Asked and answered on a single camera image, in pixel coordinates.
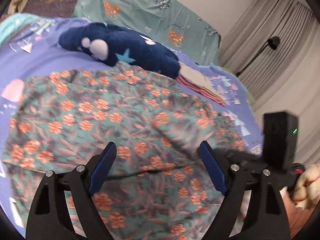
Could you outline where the teal patterned pillow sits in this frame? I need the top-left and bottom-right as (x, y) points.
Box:
(74, 0), (222, 66)

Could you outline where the beige pleated curtain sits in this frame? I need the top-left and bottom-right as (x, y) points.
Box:
(220, 0), (316, 101)

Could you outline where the folded pink garment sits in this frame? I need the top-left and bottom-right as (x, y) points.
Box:
(176, 76), (227, 107)

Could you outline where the folded beige garment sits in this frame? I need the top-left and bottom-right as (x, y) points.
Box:
(179, 62), (227, 102)

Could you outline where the navy plush star blanket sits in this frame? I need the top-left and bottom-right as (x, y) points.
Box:
(59, 22), (181, 79)

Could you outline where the blue printed bedspread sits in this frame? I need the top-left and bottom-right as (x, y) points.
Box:
(0, 14), (263, 230)

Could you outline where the person's right hand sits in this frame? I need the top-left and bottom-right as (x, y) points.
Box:
(292, 163), (320, 210)

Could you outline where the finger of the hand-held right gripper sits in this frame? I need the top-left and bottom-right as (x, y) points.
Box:
(226, 152), (262, 174)

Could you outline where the person's right forearm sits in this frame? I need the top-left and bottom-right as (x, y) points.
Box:
(281, 187), (316, 240)

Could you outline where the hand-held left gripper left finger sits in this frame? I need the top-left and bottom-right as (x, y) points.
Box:
(25, 142), (117, 240)

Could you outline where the teal floral print garment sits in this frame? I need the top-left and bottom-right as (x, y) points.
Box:
(4, 64), (253, 240)

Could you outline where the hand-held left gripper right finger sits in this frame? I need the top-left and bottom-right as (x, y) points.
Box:
(197, 141), (292, 240)

